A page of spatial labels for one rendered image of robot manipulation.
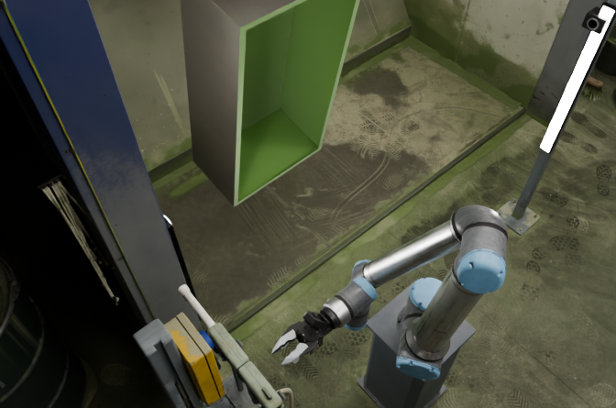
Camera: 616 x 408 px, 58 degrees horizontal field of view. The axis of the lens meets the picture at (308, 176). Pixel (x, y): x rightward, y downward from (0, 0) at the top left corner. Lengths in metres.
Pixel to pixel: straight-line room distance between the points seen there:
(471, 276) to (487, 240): 0.10
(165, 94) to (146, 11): 0.49
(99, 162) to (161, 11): 2.16
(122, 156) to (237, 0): 0.74
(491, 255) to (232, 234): 2.02
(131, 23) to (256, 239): 1.44
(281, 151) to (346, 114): 0.98
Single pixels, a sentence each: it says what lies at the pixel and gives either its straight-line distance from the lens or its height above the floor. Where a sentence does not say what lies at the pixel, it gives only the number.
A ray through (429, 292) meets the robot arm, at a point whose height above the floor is 0.91.
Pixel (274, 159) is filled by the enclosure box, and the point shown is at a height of 0.48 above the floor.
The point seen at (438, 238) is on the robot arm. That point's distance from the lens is 1.67.
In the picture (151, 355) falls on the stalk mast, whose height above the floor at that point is 1.63.
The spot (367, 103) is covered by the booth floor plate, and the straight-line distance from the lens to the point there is 3.96.
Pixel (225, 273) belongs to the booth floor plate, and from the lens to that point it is 3.09.
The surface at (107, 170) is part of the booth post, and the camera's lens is 1.48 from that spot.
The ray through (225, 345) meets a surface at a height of 1.15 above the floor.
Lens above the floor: 2.66
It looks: 49 degrees down
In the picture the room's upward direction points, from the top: 1 degrees counter-clockwise
